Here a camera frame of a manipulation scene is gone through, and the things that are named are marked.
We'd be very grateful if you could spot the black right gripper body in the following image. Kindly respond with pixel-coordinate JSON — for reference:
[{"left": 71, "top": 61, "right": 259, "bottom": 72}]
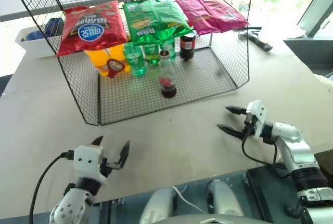
[{"left": 240, "top": 113, "right": 258, "bottom": 140}]

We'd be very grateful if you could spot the red chip bag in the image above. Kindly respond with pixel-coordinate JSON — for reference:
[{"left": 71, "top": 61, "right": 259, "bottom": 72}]
[{"left": 56, "top": 0, "right": 128, "bottom": 58}]

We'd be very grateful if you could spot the blue bowl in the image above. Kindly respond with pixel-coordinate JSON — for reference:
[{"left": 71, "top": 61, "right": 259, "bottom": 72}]
[{"left": 25, "top": 30, "right": 47, "bottom": 42}]

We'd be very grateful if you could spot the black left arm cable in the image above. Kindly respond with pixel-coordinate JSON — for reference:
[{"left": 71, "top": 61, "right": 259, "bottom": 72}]
[{"left": 29, "top": 150, "right": 76, "bottom": 224}]

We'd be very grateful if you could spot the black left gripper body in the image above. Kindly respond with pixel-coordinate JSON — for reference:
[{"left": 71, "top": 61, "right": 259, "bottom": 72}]
[{"left": 100, "top": 156, "right": 123, "bottom": 179}]

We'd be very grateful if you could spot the black wire grid rack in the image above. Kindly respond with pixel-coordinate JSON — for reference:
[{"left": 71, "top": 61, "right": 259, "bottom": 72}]
[{"left": 9, "top": 0, "right": 257, "bottom": 127}]

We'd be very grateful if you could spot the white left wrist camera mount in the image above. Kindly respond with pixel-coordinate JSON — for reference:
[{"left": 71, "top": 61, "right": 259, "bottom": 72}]
[{"left": 73, "top": 144, "right": 108, "bottom": 184}]

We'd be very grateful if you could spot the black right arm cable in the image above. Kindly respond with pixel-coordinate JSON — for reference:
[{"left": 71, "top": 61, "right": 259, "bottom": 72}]
[{"left": 241, "top": 127, "right": 295, "bottom": 179}]

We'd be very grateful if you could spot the orange soda bottle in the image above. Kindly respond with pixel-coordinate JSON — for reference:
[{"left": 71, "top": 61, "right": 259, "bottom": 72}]
[
  {"left": 84, "top": 48, "right": 112, "bottom": 77},
  {"left": 109, "top": 44, "right": 132, "bottom": 74}
]

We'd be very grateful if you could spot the white plastic bin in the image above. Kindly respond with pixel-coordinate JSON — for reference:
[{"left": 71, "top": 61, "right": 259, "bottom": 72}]
[{"left": 14, "top": 25, "right": 63, "bottom": 59}]

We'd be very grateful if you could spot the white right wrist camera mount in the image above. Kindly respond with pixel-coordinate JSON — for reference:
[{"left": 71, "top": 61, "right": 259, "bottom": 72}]
[{"left": 245, "top": 99, "right": 268, "bottom": 139}]

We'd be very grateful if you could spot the dark cola plastic bottle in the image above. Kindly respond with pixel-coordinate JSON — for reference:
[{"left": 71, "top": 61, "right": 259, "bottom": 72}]
[{"left": 179, "top": 32, "right": 197, "bottom": 62}]

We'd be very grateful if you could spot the magenta chip bag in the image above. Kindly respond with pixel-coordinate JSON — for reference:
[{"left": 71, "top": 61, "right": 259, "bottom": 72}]
[
  {"left": 172, "top": 0, "right": 222, "bottom": 36},
  {"left": 198, "top": 0, "right": 250, "bottom": 33}
]

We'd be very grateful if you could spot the glass cola bottle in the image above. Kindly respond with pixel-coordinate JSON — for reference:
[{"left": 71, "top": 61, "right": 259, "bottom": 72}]
[{"left": 158, "top": 49, "right": 178, "bottom": 99}]

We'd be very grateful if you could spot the silver rounded robot leg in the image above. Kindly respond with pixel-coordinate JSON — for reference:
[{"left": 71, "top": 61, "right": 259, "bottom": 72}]
[
  {"left": 139, "top": 188, "right": 179, "bottom": 224},
  {"left": 206, "top": 179, "right": 245, "bottom": 218}
]

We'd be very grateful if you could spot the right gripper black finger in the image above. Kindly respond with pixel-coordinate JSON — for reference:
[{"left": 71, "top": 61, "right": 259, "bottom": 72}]
[
  {"left": 216, "top": 124, "right": 245, "bottom": 139},
  {"left": 225, "top": 106, "right": 247, "bottom": 116}
]

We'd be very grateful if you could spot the white thin cable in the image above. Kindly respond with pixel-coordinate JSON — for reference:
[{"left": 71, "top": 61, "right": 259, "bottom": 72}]
[{"left": 171, "top": 186, "right": 207, "bottom": 214}]

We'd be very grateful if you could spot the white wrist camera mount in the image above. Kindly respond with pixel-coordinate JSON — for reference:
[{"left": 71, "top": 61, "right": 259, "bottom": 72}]
[
  {"left": 73, "top": 144, "right": 108, "bottom": 184},
  {"left": 245, "top": 99, "right": 268, "bottom": 139}
]

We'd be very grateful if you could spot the black handled hammer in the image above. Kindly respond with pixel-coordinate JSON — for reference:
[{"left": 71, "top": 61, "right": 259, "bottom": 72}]
[{"left": 237, "top": 27, "right": 273, "bottom": 52}]

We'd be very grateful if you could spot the white fluffy cloth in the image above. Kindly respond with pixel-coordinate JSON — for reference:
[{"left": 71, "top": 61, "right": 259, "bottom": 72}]
[{"left": 313, "top": 71, "right": 333, "bottom": 95}]

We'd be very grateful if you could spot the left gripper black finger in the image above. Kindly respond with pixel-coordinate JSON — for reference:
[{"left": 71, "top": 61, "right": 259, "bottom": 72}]
[
  {"left": 118, "top": 140, "right": 131, "bottom": 167},
  {"left": 89, "top": 135, "right": 104, "bottom": 147}
]

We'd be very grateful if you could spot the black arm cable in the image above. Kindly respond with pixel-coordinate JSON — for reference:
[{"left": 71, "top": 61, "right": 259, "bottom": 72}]
[
  {"left": 241, "top": 127, "right": 295, "bottom": 179},
  {"left": 29, "top": 150, "right": 76, "bottom": 224}
]

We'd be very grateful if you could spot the grey window frame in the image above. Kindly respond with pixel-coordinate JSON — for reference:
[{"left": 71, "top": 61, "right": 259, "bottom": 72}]
[{"left": 296, "top": 0, "right": 333, "bottom": 38}]

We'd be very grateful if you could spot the large green chip bag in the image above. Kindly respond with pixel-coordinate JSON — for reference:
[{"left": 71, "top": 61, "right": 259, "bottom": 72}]
[{"left": 122, "top": 0, "right": 195, "bottom": 47}]

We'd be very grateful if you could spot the dark blue box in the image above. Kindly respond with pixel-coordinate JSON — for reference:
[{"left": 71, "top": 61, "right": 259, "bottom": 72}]
[{"left": 44, "top": 18, "right": 65, "bottom": 38}]

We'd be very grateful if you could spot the grey robot torso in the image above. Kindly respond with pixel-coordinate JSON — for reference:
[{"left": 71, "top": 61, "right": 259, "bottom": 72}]
[{"left": 166, "top": 214, "right": 261, "bottom": 224}]

